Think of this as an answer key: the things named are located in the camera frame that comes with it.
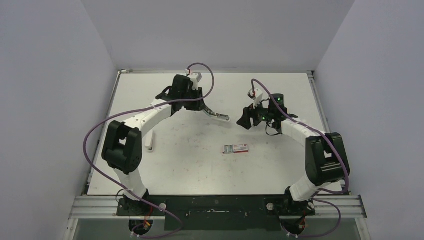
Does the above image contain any light blue stapler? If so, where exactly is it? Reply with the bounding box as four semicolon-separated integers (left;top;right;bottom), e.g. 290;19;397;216
202;107;231;122

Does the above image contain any red white staple box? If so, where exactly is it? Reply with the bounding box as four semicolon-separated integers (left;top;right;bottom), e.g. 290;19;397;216
222;144;249;154

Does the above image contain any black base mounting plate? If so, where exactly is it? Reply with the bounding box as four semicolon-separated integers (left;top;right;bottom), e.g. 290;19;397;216
116;194;316;232

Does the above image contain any purple cable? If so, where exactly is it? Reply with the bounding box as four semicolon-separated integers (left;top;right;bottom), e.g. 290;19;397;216
82;62;216;240
250;78;351;239

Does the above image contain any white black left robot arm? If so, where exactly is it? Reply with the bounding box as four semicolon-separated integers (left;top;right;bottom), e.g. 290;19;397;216
101;73;231;216

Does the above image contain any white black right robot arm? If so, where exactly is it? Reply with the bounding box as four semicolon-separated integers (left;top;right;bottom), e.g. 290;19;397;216
237;90;350;215

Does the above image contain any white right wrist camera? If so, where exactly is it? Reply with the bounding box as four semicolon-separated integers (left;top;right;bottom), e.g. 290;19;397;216
247;88;263;108

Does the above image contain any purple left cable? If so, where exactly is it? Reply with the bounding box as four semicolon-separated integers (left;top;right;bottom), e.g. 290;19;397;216
82;62;216;240

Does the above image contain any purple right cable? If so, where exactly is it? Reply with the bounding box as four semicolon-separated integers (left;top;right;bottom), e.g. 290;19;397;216
250;78;351;239

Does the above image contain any aluminium front rail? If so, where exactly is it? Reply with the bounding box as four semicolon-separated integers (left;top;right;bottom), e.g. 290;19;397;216
68;195;367;220

